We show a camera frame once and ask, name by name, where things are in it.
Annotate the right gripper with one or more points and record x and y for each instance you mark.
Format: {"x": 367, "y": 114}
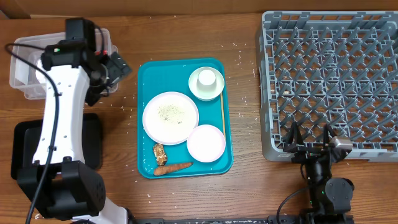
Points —
{"x": 305, "y": 152}

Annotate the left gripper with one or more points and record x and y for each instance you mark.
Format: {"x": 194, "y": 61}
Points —
{"x": 117, "y": 67}

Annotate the white saucer bowl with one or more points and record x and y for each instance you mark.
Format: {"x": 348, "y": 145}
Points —
{"x": 206, "y": 95}

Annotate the white cup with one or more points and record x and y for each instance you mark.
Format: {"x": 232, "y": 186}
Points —
{"x": 206, "y": 79}

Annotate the red snack wrapper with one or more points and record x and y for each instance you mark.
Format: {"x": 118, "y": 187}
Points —
{"x": 104, "y": 52}

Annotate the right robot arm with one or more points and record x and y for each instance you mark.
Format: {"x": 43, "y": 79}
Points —
{"x": 330, "y": 198}

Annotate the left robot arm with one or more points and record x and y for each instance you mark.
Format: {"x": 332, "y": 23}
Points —
{"x": 58, "y": 182}

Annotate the grey dishwasher rack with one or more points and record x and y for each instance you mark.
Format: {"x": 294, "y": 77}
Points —
{"x": 328, "y": 67}

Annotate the large white plate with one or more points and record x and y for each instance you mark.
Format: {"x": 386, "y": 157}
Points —
{"x": 170, "y": 117}

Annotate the teal plastic tray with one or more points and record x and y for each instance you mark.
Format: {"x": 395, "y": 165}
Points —
{"x": 157, "y": 77}

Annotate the clear plastic bin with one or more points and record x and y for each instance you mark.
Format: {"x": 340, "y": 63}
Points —
{"x": 27, "y": 79}

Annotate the wooden chopstick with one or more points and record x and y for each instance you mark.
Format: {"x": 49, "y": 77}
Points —
{"x": 222, "y": 115}

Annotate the brown walnut piece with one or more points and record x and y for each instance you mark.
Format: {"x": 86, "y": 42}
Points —
{"x": 160, "y": 155}

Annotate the small white plate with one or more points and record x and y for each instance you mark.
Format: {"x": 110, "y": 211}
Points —
{"x": 206, "y": 143}

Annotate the orange carrot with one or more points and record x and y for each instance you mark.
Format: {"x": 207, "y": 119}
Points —
{"x": 166, "y": 169}

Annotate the black plastic tray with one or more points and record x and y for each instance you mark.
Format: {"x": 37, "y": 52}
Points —
{"x": 26, "y": 140}

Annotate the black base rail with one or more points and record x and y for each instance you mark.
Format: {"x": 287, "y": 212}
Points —
{"x": 217, "y": 221}

